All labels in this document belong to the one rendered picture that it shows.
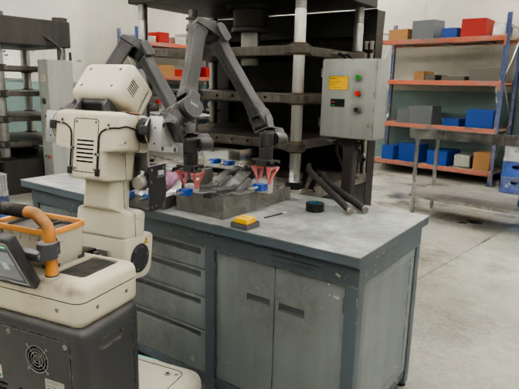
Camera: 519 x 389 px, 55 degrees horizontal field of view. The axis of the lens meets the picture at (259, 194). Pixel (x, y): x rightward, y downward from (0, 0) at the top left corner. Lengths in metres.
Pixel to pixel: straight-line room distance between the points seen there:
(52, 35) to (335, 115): 4.61
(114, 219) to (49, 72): 4.64
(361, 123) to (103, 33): 8.00
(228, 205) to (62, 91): 4.54
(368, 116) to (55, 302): 1.73
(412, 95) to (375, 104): 6.37
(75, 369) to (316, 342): 0.85
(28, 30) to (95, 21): 3.66
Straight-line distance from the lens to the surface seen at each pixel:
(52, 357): 1.55
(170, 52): 3.34
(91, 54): 10.01
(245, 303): 2.05
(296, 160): 2.66
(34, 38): 6.59
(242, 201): 2.10
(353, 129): 2.62
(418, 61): 8.94
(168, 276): 2.31
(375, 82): 2.59
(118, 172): 1.73
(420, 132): 5.34
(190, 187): 2.12
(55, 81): 6.33
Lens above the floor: 1.33
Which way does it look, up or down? 12 degrees down
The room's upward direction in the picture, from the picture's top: 1 degrees clockwise
